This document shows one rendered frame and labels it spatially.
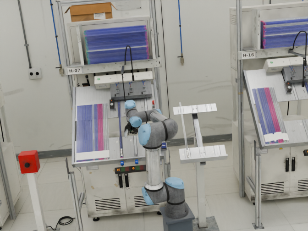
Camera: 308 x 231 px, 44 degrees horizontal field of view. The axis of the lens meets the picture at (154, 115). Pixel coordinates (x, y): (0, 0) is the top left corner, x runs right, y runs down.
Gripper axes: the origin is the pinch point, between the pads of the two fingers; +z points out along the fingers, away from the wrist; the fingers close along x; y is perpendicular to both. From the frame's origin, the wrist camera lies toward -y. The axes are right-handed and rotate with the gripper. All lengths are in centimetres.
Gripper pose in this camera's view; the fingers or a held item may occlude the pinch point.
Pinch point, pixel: (134, 135)
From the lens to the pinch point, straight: 287.1
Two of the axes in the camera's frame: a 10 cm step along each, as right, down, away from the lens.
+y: 0.8, 7.0, -7.1
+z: 0.5, 7.1, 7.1
